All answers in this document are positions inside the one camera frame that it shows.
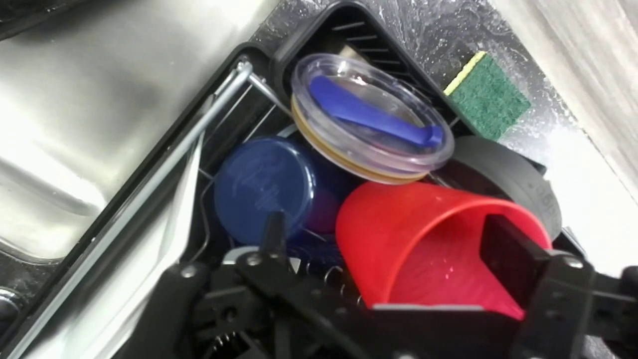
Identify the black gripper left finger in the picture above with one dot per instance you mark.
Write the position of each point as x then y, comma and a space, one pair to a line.
219, 306

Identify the green yellow sponge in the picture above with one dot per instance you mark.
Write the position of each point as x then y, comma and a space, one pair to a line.
488, 97

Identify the red plastic cup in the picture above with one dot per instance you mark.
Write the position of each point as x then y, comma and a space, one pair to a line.
398, 247

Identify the black dish rack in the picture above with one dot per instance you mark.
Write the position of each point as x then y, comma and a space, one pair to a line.
311, 41

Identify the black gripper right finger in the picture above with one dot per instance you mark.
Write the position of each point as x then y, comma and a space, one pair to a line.
564, 312

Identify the clear lid blue slider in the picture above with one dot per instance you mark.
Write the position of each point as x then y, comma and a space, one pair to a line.
371, 113

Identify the stainless steel sink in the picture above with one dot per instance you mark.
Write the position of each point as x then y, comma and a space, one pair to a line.
99, 101

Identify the white square plate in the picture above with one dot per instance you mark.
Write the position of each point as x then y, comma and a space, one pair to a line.
131, 281

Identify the dark blue tumbler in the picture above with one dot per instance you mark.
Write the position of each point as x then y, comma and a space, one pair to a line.
261, 187

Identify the black round lid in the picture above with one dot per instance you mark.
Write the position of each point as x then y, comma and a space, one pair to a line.
510, 173

